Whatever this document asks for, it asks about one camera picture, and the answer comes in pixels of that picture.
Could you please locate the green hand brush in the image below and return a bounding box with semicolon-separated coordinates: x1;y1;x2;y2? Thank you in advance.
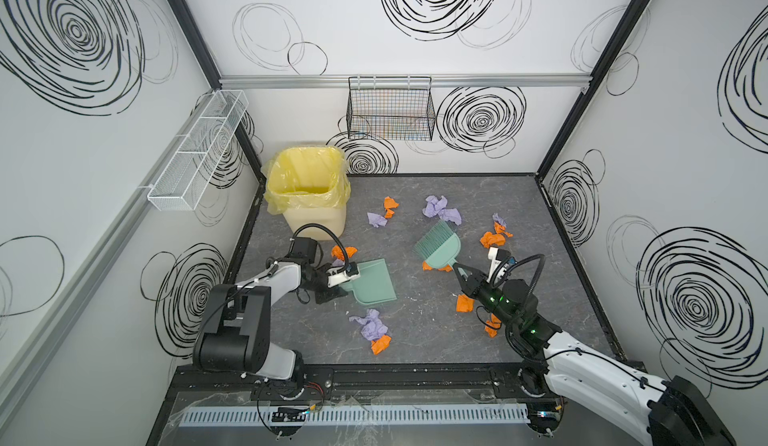
414;220;461;269

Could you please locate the green plastic dustpan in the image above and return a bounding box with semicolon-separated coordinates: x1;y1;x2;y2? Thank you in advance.
341;259;397;306

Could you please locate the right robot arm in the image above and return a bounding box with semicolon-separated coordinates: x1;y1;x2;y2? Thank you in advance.
451;254;736;445

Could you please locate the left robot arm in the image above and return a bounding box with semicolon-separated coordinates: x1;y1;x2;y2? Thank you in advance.
192;223;359;389

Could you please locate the orange scrap lower middle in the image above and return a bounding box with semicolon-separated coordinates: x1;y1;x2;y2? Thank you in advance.
455;294;475;313

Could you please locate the orange scrap lower right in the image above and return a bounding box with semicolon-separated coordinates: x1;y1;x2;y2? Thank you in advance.
484;314;502;338

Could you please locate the orange scrap by dustpan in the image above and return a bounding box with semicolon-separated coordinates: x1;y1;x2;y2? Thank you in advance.
331;245;358;262

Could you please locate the orange scrap centre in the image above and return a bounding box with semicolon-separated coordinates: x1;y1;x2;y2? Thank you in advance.
422;261;453;272

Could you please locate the purple scrap far right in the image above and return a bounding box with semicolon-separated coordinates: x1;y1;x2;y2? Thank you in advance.
492;213;507;228

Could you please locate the purple scrap front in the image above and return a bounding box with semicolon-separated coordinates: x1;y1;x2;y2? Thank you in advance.
348;308;389;341

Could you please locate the purple scrap pair back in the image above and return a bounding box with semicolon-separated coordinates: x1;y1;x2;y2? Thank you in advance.
422;195;463;225

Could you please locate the orange scrap front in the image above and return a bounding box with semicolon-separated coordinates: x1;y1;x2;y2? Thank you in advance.
371;335;392;355

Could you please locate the orange scrap near back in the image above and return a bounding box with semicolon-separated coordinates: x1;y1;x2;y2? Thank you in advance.
384;196;399;219

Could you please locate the yellow bin liner bag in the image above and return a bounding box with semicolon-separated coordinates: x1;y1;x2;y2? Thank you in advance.
263;146;351;215

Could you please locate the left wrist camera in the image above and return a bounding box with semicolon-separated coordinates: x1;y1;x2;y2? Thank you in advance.
326;262;360;288

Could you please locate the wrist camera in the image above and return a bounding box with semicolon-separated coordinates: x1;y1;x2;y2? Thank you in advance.
326;262;360;288
488;246;516;285

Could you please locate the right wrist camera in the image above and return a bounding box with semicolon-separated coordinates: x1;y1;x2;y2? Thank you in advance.
488;246;516;285

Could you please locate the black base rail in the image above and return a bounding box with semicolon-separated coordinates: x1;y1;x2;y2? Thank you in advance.
173;361;601;400

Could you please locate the white slotted cable duct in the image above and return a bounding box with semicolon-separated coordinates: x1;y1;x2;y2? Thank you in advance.
178;404;530;427

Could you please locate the white wire shelf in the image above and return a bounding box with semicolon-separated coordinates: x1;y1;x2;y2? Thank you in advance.
147;90;248;211

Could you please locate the black wire basket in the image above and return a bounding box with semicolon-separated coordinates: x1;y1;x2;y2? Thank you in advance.
345;76;437;141

